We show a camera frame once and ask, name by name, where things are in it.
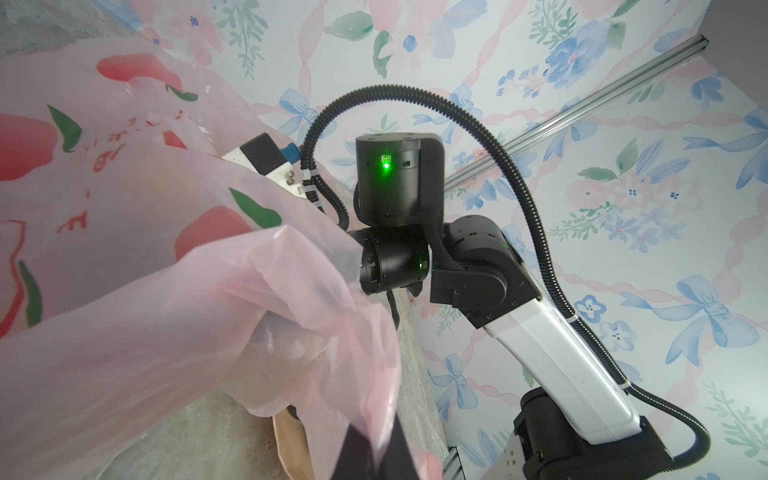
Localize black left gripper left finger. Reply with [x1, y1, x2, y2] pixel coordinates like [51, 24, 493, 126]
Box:
[330, 425, 377, 480]

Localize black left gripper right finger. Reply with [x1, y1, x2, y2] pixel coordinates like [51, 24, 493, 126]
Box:
[379, 416, 419, 480]

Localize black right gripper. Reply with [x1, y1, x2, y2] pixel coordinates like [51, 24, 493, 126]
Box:
[349, 226, 430, 296]

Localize pink plastic bag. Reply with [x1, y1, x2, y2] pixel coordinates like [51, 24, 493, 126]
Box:
[1, 38, 401, 479]

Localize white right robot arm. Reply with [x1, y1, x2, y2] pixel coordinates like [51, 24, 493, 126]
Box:
[353, 133, 673, 479]

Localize pink scalloped fruit plate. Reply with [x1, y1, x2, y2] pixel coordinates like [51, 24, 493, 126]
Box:
[272, 407, 315, 480]

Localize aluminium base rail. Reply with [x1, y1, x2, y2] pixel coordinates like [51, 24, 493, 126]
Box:
[442, 446, 466, 480]

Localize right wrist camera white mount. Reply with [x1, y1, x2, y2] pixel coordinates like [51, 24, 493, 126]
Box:
[223, 133, 306, 198]

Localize aluminium corner post right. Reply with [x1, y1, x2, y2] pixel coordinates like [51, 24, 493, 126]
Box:
[444, 35, 709, 194]

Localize black corrugated cable right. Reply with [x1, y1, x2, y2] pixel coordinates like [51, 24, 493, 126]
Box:
[298, 83, 712, 472]

